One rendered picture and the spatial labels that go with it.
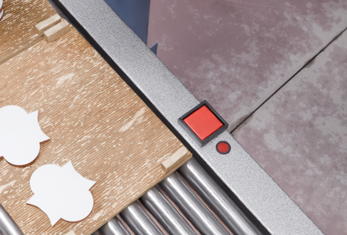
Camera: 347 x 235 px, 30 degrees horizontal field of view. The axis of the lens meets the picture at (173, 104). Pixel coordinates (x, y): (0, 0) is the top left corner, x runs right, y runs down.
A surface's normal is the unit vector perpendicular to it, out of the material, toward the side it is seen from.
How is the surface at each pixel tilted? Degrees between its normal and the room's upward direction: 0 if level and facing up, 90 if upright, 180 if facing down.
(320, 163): 0
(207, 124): 0
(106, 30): 0
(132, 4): 90
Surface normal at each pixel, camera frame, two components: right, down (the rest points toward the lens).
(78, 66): 0.08, -0.50
